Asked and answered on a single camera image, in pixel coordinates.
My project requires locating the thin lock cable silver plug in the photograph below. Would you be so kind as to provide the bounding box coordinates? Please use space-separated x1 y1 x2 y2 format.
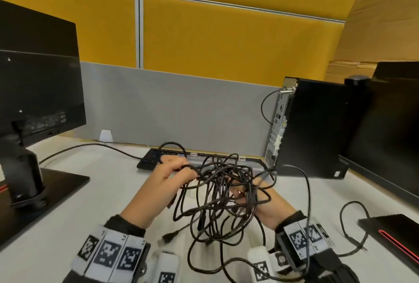
261 86 297 126

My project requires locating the black desktop computer tower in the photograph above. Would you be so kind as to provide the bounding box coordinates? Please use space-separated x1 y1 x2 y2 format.
263 76 353 179

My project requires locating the yellow partition panel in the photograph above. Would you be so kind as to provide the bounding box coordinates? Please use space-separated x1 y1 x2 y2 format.
0 0 419 88

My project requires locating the black monitor with square stand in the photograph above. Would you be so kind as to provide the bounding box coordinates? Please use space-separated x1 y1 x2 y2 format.
0 0 91 251

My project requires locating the person's right hand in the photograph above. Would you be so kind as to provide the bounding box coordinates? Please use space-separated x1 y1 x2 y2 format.
229 176 297 231

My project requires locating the person's left forearm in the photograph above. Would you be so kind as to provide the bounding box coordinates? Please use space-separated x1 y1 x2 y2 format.
62 215 151 283

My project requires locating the tangle of black cables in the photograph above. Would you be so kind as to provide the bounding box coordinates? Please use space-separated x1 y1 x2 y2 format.
158 141 279 283

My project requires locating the person's right forearm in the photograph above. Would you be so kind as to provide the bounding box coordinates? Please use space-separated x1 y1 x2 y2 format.
274 210 361 283

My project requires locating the person's left hand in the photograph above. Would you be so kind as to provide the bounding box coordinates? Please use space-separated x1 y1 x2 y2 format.
119 156 202 230

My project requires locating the black keyboard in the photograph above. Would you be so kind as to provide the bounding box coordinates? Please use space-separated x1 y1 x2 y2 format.
136 147 262 172

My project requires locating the clear plastic compartment box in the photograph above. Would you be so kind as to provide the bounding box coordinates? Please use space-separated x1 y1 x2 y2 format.
183 152 272 179

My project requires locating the brown cardboard box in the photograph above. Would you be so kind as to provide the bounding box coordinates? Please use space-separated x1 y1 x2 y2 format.
325 0 419 84

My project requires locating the wide black monitor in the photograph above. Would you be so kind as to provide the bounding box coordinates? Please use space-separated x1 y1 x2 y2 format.
339 61 419 201

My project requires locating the left wrist marker band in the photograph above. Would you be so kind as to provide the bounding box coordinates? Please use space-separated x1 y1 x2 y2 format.
70 225 151 282

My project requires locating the wrist marker band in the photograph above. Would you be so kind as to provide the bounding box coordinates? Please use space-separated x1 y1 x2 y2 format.
70 225 151 282
276 217 334 272

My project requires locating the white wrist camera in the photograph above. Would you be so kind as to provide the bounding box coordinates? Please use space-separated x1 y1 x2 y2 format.
152 250 181 283
247 246 292 283

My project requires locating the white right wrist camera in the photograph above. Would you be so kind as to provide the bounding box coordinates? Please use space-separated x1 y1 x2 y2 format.
247 246 292 283

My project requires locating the black desk power cable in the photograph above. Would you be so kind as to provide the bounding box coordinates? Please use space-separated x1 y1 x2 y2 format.
39 143 143 165

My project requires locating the right wrist marker band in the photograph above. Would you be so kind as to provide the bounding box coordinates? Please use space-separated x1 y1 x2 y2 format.
276 217 334 272

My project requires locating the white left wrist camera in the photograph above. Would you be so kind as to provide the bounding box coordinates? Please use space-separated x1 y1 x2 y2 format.
152 250 181 283

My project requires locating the grey webcam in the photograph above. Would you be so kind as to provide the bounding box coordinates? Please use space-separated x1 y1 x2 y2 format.
344 75 371 87

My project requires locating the grey desk partition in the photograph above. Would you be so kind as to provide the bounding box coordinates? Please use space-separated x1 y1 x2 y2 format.
70 61 282 157

